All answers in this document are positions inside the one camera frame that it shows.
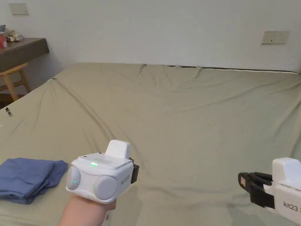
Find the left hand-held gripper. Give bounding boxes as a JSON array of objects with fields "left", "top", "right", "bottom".
[{"left": 65, "top": 139, "right": 140, "bottom": 204}]

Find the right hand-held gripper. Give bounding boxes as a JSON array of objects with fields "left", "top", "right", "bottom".
[{"left": 238, "top": 157, "right": 301, "bottom": 223}]

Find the person's left forearm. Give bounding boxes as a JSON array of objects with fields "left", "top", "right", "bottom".
[{"left": 58, "top": 207, "right": 106, "bottom": 226}]

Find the person's left hand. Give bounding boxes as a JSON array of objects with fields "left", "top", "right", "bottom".
[{"left": 69, "top": 194, "right": 117, "bottom": 218}]

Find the folded blue garment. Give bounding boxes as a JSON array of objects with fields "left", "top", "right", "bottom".
[{"left": 0, "top": 157, "right": 69, "bottom": 205}]

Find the bed with pale green sheet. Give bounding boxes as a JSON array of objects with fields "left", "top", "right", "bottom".
[{"left": 0, "top": 62, "right": 301, "bottom": 226}]

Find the light wooden stool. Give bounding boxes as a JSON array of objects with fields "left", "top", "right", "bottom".
[{"left": 0, "top": 62, "right": 31, "bottom": 102}]

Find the dark wooden desk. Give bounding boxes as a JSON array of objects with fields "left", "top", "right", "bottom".
[{"left": 0, "top": 24, "right": 50, "bottom": 73}]

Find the beige wall socket plate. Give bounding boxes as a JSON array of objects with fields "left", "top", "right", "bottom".
[{"left": 261, "top": 31, "right": 290, "bottom": 45}]

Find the white wall switch plate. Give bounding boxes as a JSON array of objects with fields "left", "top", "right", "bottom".
[{"left": 9, "top": 2, "right": 29, "bottom": 16}]

